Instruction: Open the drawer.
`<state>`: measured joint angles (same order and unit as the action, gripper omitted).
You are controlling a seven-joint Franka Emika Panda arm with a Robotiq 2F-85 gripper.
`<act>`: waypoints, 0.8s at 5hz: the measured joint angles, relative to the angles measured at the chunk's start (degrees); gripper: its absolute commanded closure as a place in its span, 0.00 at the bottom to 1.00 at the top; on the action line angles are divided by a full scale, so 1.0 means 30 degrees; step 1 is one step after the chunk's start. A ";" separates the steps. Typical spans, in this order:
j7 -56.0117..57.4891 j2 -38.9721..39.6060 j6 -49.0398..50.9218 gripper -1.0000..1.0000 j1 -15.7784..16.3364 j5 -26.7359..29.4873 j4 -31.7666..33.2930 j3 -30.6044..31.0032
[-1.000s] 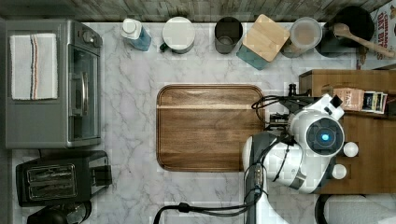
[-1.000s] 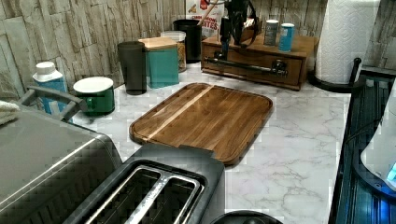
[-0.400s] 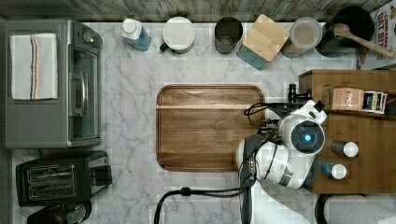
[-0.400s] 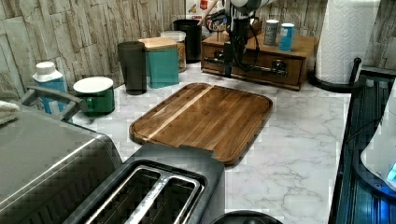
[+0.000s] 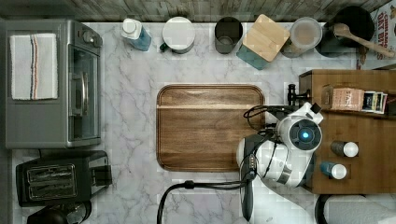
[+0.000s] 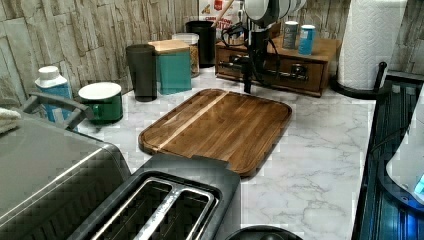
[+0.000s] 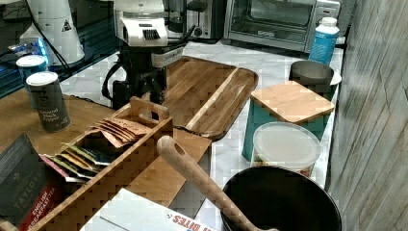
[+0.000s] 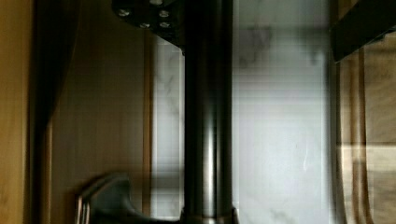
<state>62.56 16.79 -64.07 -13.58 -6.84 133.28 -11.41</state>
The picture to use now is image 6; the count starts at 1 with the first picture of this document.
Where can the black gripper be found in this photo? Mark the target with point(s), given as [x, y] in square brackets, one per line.
[257, 50]

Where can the wooden drawer with metal handle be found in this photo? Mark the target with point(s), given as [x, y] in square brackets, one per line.
[296, 75]

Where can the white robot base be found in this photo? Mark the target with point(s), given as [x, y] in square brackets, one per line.
[402, 162]

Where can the wooden drawer box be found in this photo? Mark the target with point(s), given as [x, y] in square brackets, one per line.
[324, 50]

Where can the black utensil holder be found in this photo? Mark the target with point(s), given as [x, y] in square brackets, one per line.
[206, 43]

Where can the grey spice shaker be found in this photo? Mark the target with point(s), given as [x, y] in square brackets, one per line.
[290, 34]

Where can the clear glass storage jar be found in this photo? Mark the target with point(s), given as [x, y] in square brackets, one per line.
[192, 40]

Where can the cereal box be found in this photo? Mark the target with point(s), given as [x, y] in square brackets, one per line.
[209, 10]

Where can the wooden cutting board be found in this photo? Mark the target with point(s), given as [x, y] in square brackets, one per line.
[237, 128]

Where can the blue spice shaker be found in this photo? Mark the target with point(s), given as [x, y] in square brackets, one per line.
[307, 35]

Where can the teal canister with wooden lid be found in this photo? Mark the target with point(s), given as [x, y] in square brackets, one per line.
[173, 66]

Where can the dark grey tall tumbler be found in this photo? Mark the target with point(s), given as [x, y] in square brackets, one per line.
[142, 67]

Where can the white paper towel roll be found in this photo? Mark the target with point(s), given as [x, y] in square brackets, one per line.
[371, 32]

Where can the black paper towel holder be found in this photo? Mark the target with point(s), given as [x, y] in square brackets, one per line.
[379, 88]

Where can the green enamel mug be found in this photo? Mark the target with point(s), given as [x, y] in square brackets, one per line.
[105, 101]

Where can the black two-slot toaster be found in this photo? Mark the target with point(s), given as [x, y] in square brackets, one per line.
[169, 198]

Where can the black round object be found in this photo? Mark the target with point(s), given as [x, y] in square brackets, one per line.
[263, 232]

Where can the blue white-capped bottle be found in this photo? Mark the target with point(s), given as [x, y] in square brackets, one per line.
[50, 81]

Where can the black dish rack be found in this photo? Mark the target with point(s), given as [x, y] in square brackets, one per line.
[390, 205]

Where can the stainless steel toaster oven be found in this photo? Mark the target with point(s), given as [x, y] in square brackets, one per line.
[52, 177]

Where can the white folded towel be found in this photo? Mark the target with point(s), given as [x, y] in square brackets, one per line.
[8, 119]

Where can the wooden spoon handle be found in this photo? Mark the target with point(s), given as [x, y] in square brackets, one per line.
[222, 13]

